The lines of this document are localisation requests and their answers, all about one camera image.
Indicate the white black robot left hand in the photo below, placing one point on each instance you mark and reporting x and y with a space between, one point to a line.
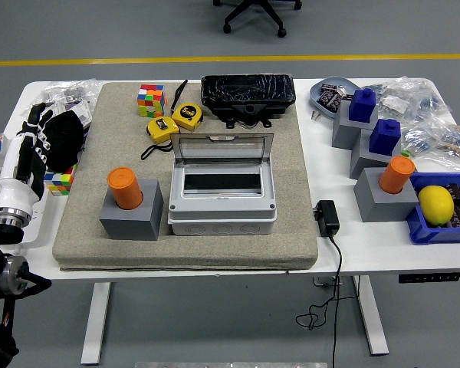
11 191

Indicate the orange cylinder battery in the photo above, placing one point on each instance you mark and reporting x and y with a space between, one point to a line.
396 174
124 188

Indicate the grey block with round hole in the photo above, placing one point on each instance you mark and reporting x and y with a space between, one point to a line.
130 226

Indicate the grey junction box clear lid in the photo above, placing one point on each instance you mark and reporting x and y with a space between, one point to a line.
222 214

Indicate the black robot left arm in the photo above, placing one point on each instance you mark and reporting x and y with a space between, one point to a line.
0 234

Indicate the colourful puzzle cube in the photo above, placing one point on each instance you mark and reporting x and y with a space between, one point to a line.
59 184
151 101

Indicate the black cloth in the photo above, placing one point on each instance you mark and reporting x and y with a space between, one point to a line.
65 138

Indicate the clear bags small parts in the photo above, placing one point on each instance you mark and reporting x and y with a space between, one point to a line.
73 90

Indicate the white table leg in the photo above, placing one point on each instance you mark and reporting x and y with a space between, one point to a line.
96 326
372 318

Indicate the yellow tape measure 5m print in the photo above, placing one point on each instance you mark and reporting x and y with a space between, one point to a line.
188 115

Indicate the black tweezers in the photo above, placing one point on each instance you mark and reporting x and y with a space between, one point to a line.
180 94

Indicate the grey-brown fabric mat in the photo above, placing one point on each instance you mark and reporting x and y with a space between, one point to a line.
253 245

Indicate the black rectangular case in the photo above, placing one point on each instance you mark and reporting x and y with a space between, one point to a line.
249 90

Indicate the black office chair base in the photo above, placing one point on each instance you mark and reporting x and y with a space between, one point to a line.
253 9

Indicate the small metal clip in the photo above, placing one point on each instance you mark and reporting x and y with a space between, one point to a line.
316 115

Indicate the black power adapter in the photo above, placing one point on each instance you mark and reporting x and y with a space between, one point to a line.
327 218

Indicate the blue-grey oval dish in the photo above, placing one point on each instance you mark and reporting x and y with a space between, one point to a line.
316 92

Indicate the dark wrapped candy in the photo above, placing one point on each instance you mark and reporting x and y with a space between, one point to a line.
329 101
331 87

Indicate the grey holder block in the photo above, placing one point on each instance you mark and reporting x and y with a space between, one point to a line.
345 134
383 209
362 163

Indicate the blue plastic block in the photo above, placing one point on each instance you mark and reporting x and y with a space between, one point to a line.
385 138
362 105

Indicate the clear bag white parts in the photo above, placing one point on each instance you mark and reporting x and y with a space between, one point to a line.
393 101

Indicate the small green part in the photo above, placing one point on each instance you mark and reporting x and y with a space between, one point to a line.
405 153

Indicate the blue plastic bin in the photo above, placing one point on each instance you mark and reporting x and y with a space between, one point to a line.
421 230

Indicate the yellow lemon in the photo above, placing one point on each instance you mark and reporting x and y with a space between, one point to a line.
436 205

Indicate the black table control panel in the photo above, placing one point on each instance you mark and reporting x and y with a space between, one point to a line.
429 277

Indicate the clear bag blue resistors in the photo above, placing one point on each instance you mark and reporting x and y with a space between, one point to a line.
429 101

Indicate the clear bag mixed resistors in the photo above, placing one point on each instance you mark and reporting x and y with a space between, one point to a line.
444 142

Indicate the white switch panel package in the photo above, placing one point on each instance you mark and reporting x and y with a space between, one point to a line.
82 113

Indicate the metal table bracket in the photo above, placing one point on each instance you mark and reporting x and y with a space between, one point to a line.
324 281

